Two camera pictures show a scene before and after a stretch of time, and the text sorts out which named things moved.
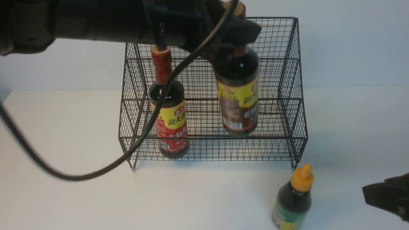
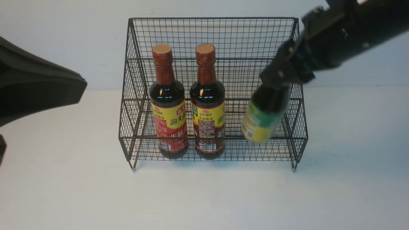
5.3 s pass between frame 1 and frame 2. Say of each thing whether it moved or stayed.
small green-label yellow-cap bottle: moved
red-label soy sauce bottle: stayed
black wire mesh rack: stayed
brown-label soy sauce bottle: moved
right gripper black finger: moved
